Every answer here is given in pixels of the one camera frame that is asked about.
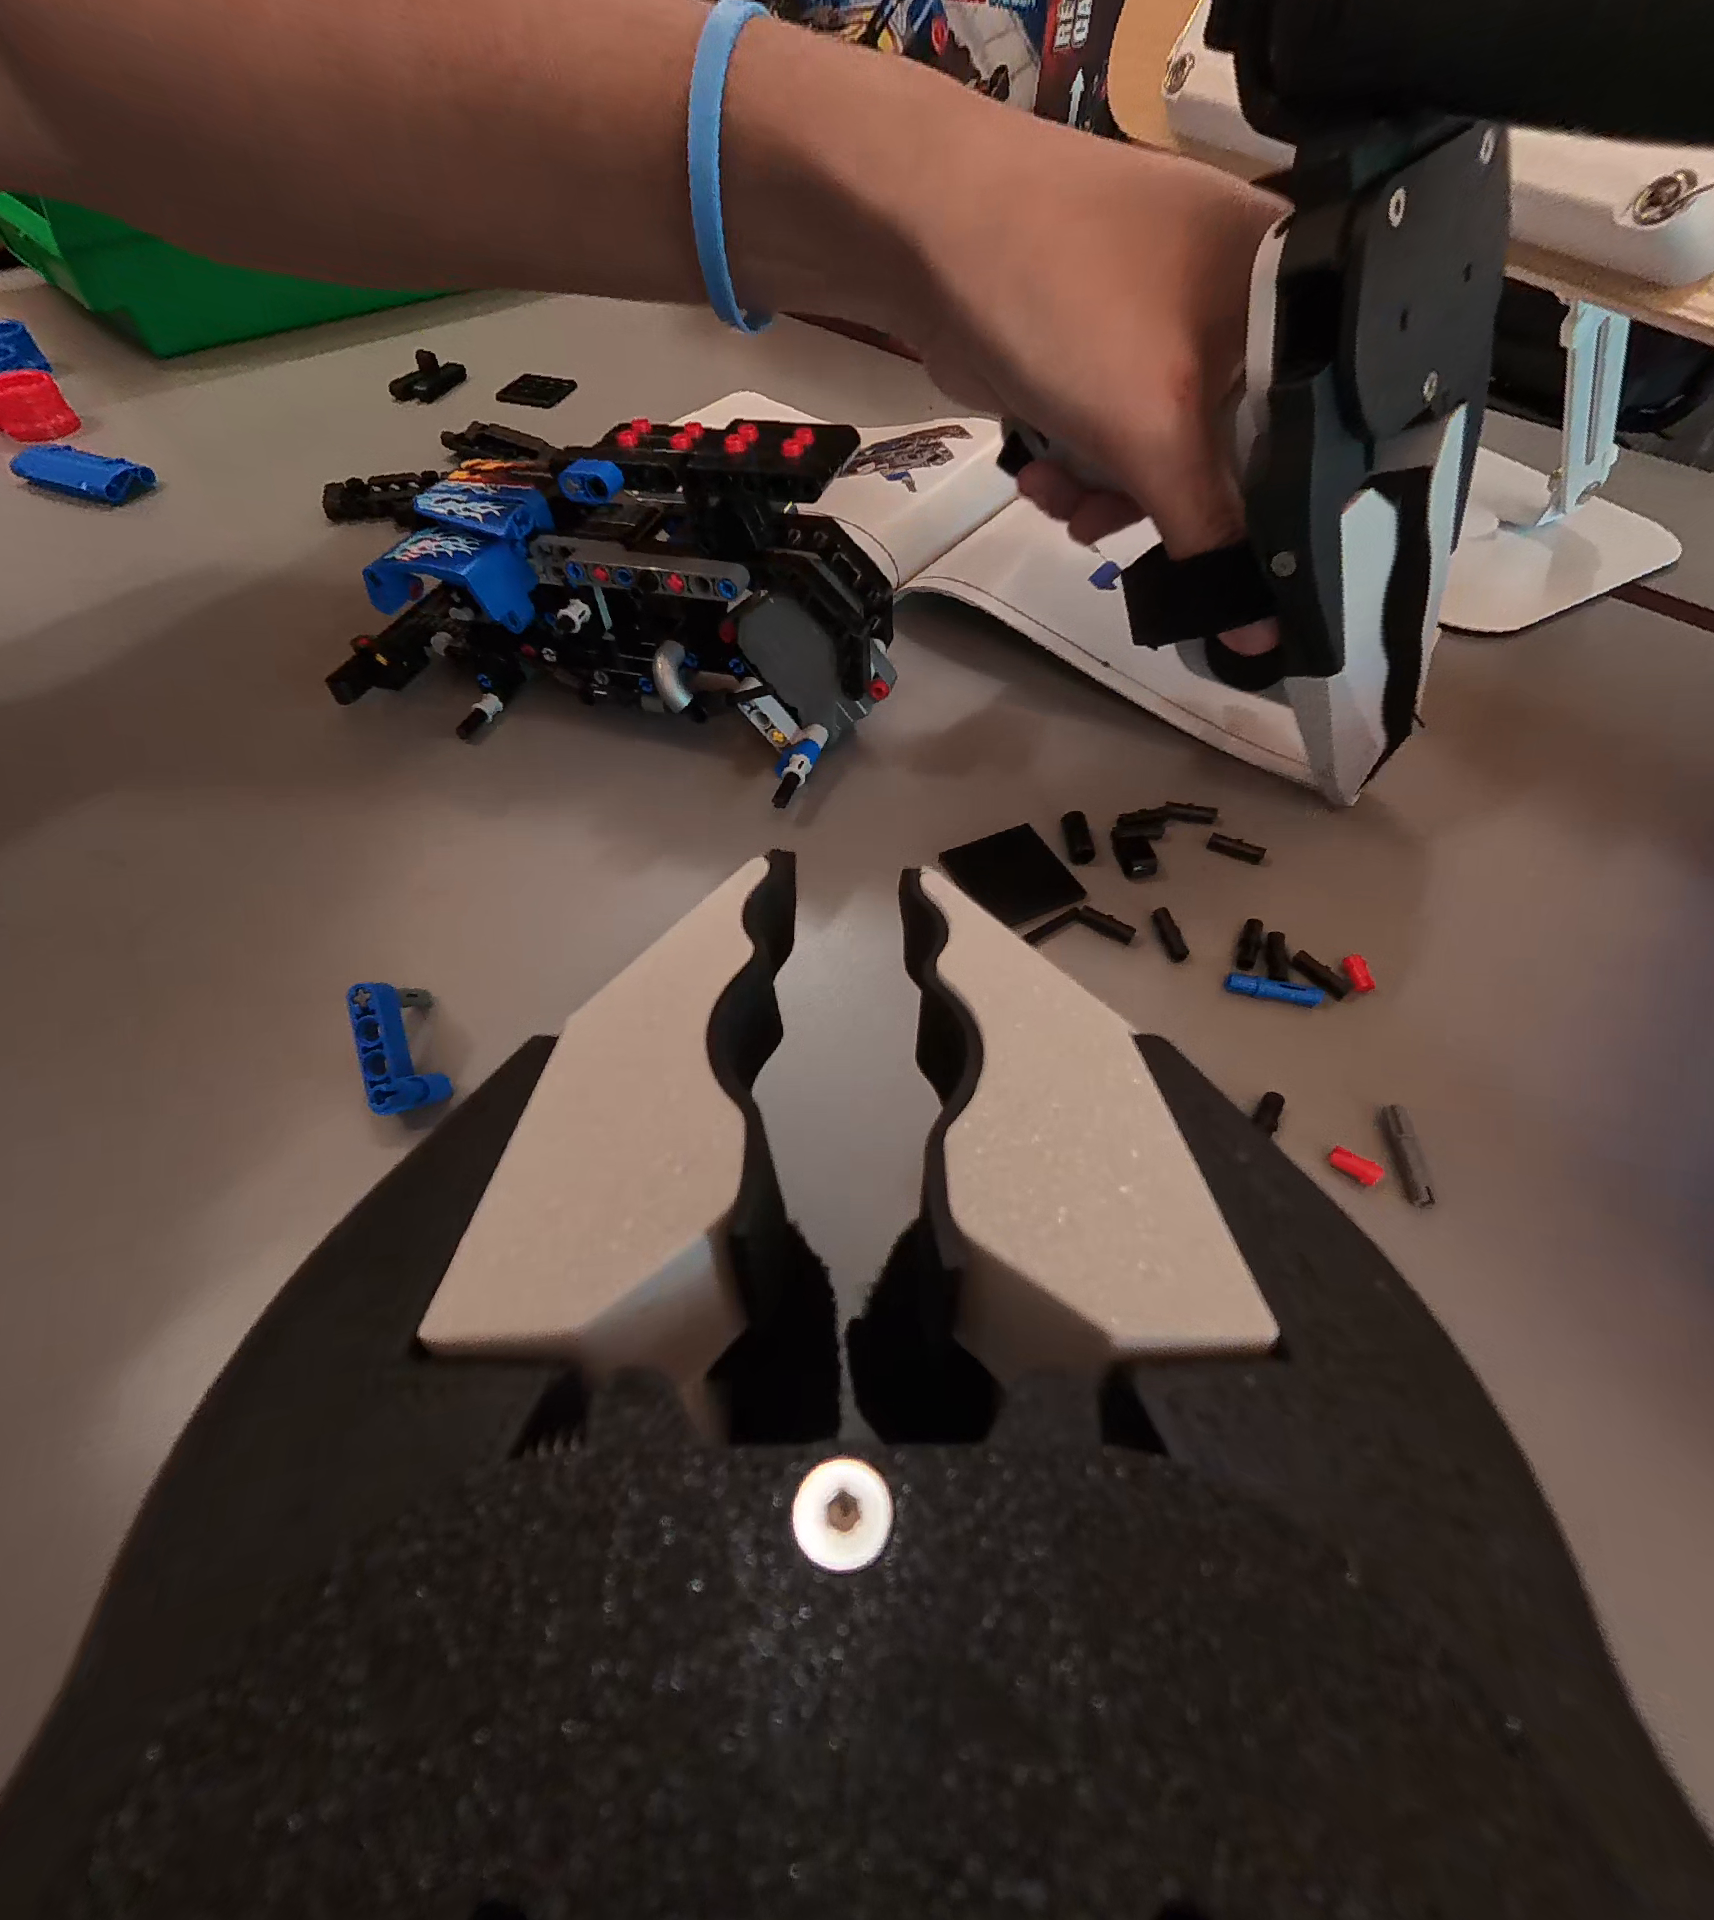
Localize green plastic bin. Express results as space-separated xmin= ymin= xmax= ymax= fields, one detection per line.
xmin=0 ymin=188 xmax=475 ymax=361

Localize scattered small lego pieces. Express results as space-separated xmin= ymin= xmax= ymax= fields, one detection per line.
xmin=1023 ymin=799 xmax=1441 ymax=1212

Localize person's left forearm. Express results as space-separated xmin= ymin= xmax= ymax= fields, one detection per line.
xmin=0 ymin=0 xmax=716 ymax=309

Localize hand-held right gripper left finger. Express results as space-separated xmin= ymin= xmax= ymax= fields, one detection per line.
xmin=416 ymin=848 xmax=845 ymax=1447

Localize lego set box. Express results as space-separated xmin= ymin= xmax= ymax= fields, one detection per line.
xmin=767 ymin=0 xmax=1149 ymax=136

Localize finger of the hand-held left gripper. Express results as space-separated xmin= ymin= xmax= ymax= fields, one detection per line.
xmin=1290 ymin=463 xmax=1403 ymax=806
xmin=1399 ymin=394 xmax=1491 ymax=756

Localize blue rubber wristband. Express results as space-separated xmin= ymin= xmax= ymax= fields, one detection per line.
xmin=687 ymin=0 xmax=781 ymax=333

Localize person's left hand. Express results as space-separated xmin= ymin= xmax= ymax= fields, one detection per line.
xmin=781 ymin=20 xmax=1294 ymax=663

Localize blue angled lego beam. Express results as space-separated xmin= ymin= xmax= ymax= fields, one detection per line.
xmin=345 ymin=983 xmax=458 ymax=1115

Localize white instruction booklet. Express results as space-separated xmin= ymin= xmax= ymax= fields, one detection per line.
xmin=678 ymin=391 xmax=1361 ymax=806

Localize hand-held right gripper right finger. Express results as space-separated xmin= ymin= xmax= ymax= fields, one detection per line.
xmin=845 ymin=862 xmax=1282 ymax=1447

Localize white metal stand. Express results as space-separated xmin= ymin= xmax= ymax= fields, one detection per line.
xmin=1441 ymin=296 xmax=1684 ymax=635

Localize black and blue lego vehicle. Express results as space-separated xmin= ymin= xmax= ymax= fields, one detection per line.
xmin=319 ymin=414 xmax=903 ymax=812

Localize black square lego plate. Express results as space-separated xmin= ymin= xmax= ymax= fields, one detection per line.
xmin=936 ymin=823 xmax=1094 ymax=929

